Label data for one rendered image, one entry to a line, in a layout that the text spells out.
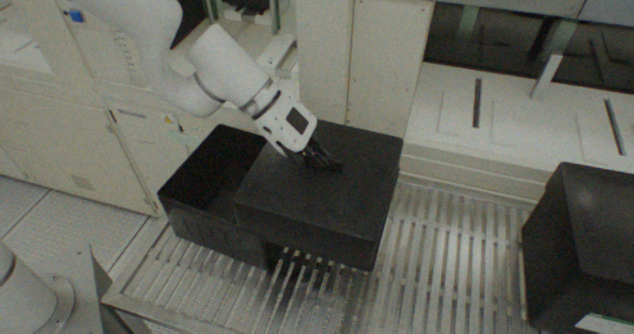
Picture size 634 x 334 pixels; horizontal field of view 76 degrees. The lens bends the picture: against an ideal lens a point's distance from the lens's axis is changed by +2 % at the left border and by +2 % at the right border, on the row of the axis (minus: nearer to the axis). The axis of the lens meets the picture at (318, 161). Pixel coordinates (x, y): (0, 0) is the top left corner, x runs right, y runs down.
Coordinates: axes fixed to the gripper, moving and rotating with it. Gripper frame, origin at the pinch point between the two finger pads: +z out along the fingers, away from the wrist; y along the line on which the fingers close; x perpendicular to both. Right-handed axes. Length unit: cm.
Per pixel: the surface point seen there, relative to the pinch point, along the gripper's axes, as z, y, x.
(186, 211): -8.3, -10.7, 32.6
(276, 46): -14, 65, 39
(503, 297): 54, 0, -10
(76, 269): -15, -26, 61
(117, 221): -4, 26, 157
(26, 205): -40, 19, 193
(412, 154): 30.1, 33.3, 5.2
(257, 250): 8.4, -11.7, 24.2
